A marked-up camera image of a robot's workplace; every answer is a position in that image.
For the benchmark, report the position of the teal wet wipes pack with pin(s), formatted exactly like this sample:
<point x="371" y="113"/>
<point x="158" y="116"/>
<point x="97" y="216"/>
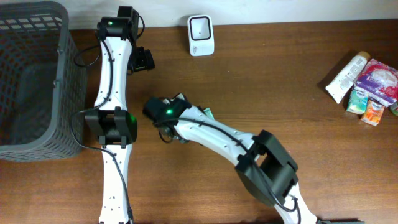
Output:
<point x="209" y="113"/>

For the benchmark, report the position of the green lid glass jar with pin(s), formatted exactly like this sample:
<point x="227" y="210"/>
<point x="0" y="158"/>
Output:
<point x="394" y="108"/>

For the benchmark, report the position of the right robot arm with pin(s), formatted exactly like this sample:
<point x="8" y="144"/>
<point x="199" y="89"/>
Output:
<point x="266" y="169"/>

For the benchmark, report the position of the small white green packet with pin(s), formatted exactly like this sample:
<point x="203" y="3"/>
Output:
<point x="357" y="102"/>

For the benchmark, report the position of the dark grey plastic basket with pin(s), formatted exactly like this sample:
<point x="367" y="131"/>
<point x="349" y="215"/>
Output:
<point x="41" y="85"/>

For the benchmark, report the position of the white cream tube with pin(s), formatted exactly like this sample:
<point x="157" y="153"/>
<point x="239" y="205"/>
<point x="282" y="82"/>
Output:
<point x="345" y="79"/>

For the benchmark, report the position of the purple pink tissue pack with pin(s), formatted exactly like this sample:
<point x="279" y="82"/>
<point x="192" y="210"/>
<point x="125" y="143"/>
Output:
<point x="379" y="82"/>

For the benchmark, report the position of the small orange packet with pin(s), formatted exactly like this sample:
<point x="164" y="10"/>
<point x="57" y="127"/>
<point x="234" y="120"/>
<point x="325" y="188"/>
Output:
<point x="373" y="113"/>

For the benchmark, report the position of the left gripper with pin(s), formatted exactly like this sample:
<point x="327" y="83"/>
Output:
<point x="148" y="60"/>

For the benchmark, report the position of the white barcode scanner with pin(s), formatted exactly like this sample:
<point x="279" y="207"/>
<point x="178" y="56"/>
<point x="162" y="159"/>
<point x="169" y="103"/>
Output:
<point x="200" y="35"/>

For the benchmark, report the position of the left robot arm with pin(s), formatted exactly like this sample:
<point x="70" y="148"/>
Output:
<point x="109" y="119"/>

